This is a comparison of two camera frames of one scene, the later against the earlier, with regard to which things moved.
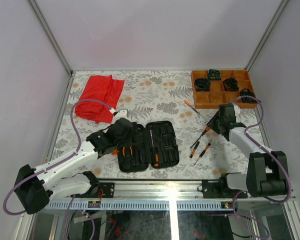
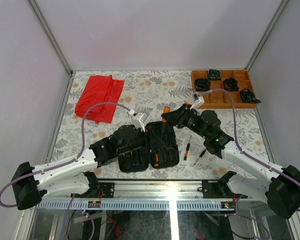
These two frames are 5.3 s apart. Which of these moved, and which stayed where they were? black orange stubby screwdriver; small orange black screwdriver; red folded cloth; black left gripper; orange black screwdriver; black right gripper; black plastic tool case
Moved: black right gripper; black orange stubby screwdriver; black left gripper; orange black screwdriver
Stayed: red folded cloth; small orange black screwdriver; black plastic tool case
